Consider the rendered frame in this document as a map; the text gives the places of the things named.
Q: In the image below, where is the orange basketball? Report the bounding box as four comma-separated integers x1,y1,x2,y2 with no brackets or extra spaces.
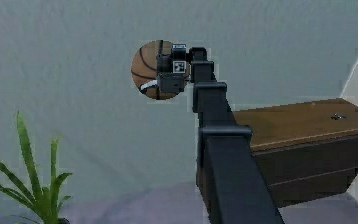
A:
130,39,191,101

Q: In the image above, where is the green house plant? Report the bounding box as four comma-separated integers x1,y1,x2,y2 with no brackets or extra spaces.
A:
0,111,74,224

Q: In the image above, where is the brown wooden chest of drawers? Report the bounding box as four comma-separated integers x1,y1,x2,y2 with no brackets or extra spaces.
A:
196,97,358,209

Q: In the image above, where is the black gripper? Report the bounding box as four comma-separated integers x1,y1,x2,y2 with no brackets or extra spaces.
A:
139,53,186,95

